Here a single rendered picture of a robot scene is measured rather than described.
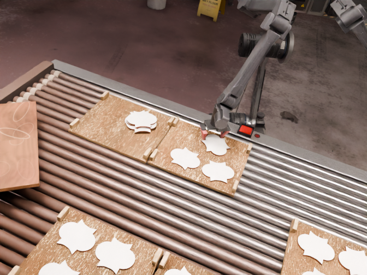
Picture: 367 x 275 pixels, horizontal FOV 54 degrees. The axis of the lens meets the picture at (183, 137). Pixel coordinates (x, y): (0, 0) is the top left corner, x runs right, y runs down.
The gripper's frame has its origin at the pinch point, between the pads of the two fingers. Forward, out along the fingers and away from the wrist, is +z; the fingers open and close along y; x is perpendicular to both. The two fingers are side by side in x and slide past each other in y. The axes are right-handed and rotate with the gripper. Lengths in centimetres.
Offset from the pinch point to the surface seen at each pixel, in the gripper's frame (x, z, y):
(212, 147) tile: -6.6, 0.0, -2.2
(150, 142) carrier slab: 2.0, 1.0, -31.0
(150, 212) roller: -36, 3, -39
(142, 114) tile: 18.5, -2.1, -31.4
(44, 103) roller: 40, 4, -78
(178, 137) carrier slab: 3.4, 1.0, -16.6
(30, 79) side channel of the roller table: 57, 1, -84
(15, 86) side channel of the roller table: 52, 0, -92
